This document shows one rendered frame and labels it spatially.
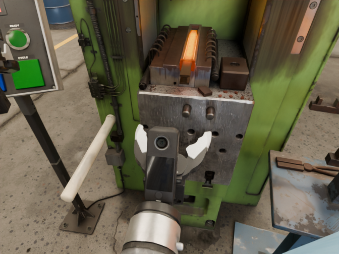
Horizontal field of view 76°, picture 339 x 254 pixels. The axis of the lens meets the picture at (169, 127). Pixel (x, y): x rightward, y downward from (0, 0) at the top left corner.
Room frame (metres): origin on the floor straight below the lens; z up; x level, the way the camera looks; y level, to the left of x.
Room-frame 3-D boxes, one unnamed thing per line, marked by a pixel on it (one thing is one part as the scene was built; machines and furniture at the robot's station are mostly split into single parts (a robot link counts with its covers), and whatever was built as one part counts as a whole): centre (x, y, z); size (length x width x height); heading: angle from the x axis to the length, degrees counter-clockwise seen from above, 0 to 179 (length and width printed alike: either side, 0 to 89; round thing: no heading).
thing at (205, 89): (0.62, -0.12, 0.92); 0.04 x 0.03 x 0.01; 22
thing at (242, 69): (0.69, -0.22, 0.95); 0.12 x 0.08 x 0.06; 171
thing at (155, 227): (0.13, 0.02, 0.98); 0.08 x 0.05 x 0.08; 81
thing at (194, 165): (0.26, -0.03, 1.00); 0.09 x 0.05 x 0.02; 135
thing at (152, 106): (0.87, -0.12, 0.69); 0.56 x 0.38 x 0.45; 171
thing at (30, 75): (0.57, 0.40, 1.01); 0.07 x 0.05 x 0.07; 106
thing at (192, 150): (0.30, -0.06, 0.98); 0.09 x 0.03 x 0.06; 135
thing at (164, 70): (0.87, -0.06, 0.96); 0.42 x 0.20 x 0.09; 171
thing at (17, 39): (0.61, 0.42, 1.09); 0.05 x 0.03 x 0.04; 81
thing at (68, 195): (0.62, 0.32, 0.62); 0.44 x 0.05 x 0.05; 171
